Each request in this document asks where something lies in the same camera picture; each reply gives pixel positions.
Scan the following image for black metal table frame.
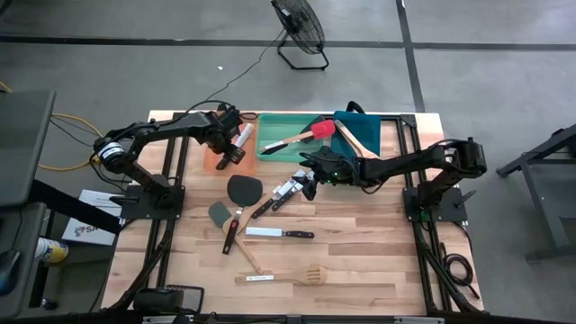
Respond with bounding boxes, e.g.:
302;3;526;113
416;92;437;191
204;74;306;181
101;111;486;324

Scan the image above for teal green plastic bin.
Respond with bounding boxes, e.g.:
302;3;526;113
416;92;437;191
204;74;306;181
255;112;337;163

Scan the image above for grey side desk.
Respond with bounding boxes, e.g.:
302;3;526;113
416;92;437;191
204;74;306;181
0;202;49;320

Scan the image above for yellow extension cord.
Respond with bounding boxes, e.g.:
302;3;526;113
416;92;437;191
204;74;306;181
0;80;105;173

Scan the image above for red spatula wooden handle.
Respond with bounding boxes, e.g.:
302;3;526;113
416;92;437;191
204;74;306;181
259;118;337;152

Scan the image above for black round-head spatula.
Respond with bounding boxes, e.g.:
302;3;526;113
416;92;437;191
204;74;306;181
220;174;265;257

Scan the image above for black fan power cable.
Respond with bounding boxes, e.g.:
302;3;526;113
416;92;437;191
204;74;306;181
192;27;288;112

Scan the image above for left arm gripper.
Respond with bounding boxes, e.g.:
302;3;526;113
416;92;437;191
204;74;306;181
204;105;248;171

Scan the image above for white yellow wipes canister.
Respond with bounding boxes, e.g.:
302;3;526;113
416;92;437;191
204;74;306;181
34;237;70;265

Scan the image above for black metal stand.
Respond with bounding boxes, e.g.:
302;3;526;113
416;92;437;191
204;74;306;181
495;123;576;263

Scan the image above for grey spatula wooden handle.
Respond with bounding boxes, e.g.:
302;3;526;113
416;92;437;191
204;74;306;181
208;201;266;275

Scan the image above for orange plastic bin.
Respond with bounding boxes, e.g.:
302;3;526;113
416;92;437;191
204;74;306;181
202;112;258;176

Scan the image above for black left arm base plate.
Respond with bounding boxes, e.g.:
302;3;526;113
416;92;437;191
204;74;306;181
119;184;186;221

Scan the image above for dark grey side cart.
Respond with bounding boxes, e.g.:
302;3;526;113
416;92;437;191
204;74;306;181
0;89;58;208

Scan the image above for forked wooden spoon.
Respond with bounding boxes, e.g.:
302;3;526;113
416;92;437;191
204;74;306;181
341;130;380;159

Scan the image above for black box device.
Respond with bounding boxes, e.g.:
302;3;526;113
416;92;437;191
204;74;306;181
132;283;206;315

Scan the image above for black support beam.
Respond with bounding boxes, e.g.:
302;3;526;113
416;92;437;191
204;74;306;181
27;178;122;236

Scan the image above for black coiled cable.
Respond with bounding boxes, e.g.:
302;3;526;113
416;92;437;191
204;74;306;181
439;241;482;302

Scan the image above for dark blue plastic bin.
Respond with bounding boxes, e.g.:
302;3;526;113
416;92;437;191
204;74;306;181
329;111;383;181

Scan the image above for white printed cardboard box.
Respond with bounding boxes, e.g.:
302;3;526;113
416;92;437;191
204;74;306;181
60;188;123;248

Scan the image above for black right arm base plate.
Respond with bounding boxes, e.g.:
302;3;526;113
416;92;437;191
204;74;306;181
402;186;469;224

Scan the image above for black floor fan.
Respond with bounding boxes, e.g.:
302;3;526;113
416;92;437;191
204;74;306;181
270;0;331;72

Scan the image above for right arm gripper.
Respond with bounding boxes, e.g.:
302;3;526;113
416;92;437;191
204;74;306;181
300;150;364;203

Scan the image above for slotted wooden spoon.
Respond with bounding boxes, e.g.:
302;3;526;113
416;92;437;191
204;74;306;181
234;264;329;286

